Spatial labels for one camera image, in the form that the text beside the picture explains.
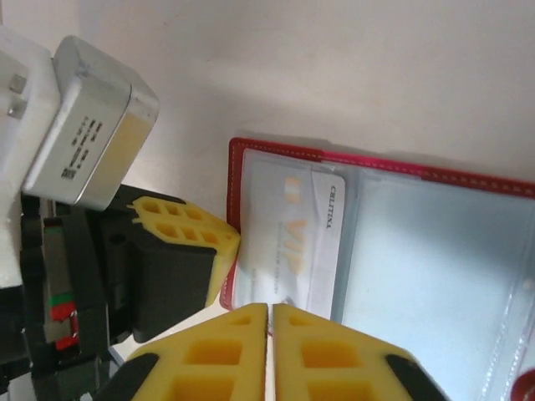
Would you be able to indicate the white VIP card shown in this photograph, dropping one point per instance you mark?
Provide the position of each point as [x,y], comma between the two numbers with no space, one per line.
[301,217]

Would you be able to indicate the red leather card holder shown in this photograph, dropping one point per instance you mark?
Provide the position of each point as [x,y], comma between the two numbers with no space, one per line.
[418,250]

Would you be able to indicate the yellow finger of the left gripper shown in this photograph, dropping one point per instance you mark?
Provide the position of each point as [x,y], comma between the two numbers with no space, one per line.
[175,284]
[179,209]

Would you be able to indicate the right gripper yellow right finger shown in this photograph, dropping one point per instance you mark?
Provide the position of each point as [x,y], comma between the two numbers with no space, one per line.
[326,367]

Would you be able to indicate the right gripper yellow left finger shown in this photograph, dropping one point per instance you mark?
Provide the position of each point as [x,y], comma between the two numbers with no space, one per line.
[217,367]

